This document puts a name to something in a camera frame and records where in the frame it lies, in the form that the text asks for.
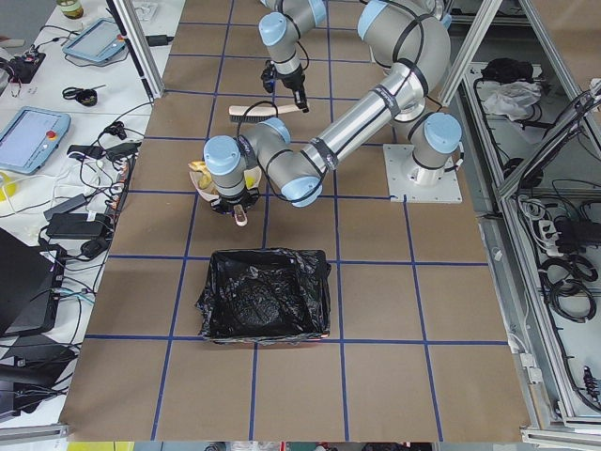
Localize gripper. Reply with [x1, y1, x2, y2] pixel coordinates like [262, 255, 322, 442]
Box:
[260, 60, 309, 113]
[209, 188, 259, 215]

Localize orange peel trash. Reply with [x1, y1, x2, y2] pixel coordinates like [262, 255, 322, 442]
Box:
[197, 171, 212, 190]

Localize beige plastic dustpan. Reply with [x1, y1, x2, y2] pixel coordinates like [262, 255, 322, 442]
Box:
[189, 165, 262, 226]

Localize beige hand brush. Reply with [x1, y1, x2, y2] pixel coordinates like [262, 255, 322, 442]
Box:
[228, 104, 301, 123]

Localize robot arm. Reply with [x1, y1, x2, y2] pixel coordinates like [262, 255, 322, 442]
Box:
[203, 1, 462, 215]
[258, 0, 327, 113]

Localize black lined bin left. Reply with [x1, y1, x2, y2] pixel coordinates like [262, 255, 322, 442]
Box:
[196, 248, 331, 343]

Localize black power adapter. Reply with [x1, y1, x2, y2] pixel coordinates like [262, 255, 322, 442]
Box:
[46, 213, 113, 240]

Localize black tape roll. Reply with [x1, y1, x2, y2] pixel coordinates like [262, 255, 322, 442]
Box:
[77, 93, 98, 107]

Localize upper teach pendant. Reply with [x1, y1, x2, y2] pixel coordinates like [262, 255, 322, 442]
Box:
[63, 18, 126, 63]

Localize teach pendant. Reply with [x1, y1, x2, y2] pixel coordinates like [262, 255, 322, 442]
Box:
[63, 18, 126, 63]
[1, 106, 71, 175]

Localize lower teach pendant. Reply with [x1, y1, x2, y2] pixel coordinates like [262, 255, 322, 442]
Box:
[1, 106, 71, 175]

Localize black laptop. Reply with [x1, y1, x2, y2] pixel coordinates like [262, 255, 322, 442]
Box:
[1, 229, 57, 338]

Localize white crumpled cloth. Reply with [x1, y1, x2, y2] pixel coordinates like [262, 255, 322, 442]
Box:
[483, 81, 543, 121]

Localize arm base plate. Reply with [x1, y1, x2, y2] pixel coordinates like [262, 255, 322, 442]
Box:
[383, 144, 463, 204]

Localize aluminium frame post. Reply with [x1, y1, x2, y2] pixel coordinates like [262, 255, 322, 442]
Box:
[106, 0, 164, 101]

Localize black handled scissors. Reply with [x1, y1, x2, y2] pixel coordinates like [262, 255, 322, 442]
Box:
[61, 85, 104, 100]

